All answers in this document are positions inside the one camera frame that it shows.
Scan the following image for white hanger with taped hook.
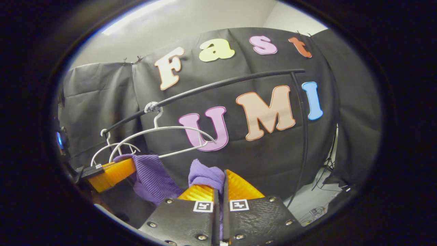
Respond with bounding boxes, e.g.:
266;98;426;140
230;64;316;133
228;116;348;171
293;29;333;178
109;102;217;164

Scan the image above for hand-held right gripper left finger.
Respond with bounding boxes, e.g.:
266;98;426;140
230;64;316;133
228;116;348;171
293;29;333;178
138;184;220;246

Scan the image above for purple corduroy shirt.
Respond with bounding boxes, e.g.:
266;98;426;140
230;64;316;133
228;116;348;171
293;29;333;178
113;154;226;240

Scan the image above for black clothes rack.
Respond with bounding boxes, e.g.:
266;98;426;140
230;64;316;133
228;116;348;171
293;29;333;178
102;69;309;209

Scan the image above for black backdrop cloth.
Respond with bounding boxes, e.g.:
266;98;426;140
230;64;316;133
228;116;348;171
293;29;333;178
58;27;381;229

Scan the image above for black tripod stand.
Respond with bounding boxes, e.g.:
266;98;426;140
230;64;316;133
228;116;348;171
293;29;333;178
312;126;352;193

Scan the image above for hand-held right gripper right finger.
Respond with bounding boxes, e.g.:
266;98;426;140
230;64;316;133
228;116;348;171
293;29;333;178
222;169;302;246

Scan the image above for white plastic hanger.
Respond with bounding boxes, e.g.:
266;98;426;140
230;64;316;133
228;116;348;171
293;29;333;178
90;129;141;167

